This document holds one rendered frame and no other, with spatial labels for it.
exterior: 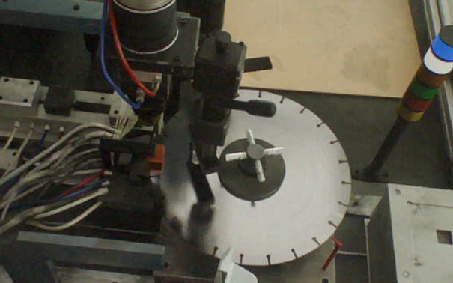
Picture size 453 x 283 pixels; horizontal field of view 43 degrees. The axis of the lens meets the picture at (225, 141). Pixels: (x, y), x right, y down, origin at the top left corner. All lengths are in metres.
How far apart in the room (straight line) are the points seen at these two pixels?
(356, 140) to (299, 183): 0.36
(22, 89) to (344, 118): 0.67
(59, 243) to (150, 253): 0.12
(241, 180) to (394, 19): 0.76
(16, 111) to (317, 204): 0.57
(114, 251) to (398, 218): 0.48
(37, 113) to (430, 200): 0.73
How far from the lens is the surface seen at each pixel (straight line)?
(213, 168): 0.86
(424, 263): 1.00
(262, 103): 0.67
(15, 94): 1.12
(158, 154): 0.92
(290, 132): 0.99
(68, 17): 1.02
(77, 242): 0.83
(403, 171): 1.26
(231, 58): 0.67
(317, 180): 0.95
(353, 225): 1.15
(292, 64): 1.35
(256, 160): 0.89
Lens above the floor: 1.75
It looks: 56 degrees down
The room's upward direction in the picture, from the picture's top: 9 degrees clockwise
